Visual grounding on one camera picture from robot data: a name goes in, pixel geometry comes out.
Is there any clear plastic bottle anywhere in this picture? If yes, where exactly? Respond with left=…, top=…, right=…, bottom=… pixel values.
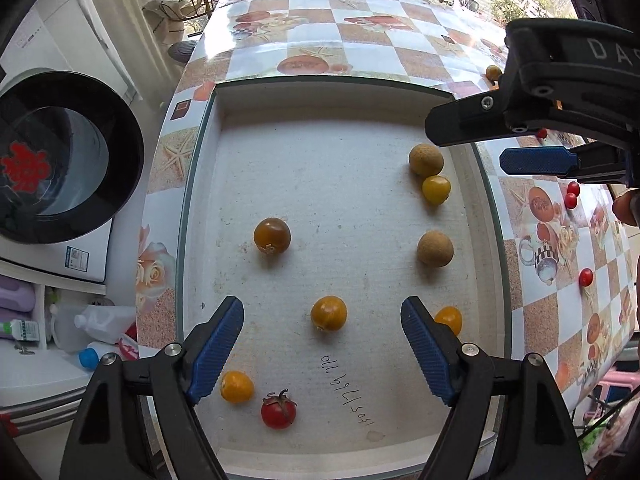
left=74, top=304, right=136, bottom=344

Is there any red cherry tomato lower pair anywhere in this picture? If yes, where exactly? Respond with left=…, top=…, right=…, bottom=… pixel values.
left=564, top=193, right=578, bottom=209

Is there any person's hand with pink nails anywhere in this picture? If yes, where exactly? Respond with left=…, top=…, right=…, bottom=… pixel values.
left=612, top=190, right=639, bottom=226

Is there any white shallow tray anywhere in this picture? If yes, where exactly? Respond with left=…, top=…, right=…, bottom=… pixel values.
left=176, top=76, right=506, bottom=479

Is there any purple detergent bottle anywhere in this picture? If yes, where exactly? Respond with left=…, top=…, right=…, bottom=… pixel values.
left=0, top=275, right=36, bottom=313

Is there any tan longan fruit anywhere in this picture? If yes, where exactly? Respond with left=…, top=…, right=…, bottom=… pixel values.
left=408, top=143, right=444, bottom=178
left=416, top=230, right=454, bottom=268

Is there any yellow cherry tomato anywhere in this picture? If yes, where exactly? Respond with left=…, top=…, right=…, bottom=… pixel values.
left=422, top=176, right=451, bottom=206

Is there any orange-yellow cherry tomato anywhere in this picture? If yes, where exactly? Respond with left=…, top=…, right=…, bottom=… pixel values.
left=434, top=306, right=463, bottom=336

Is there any yellow-orange cherry tomato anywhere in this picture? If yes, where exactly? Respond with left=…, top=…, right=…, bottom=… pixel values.
left=310, top=296, right=348, bottom=332

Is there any green-yellow small fruit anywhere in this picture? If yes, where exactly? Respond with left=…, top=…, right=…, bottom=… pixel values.
left=485, top=65, right=502, bottom=84

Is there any brown dark cherry tomato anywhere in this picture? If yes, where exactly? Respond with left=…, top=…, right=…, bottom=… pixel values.
left=253, top=217, right=292, bottom=255

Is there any white washing machine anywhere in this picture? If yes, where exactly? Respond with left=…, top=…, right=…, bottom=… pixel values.
left=1, top=0, right=144, bottom=283

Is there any red cherry tomato pair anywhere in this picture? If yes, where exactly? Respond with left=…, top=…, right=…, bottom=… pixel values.
left=564, top=193, right=578, bottom=209
left=566, top=181, right=580, bottom=196

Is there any red tomato with stem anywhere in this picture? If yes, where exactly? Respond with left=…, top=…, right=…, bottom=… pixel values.
left=260, top=389, right=297, bottom=430

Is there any red cherry tomato upper pair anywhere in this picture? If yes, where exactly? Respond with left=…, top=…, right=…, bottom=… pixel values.
left=566, top=181, right=580, bottom=196

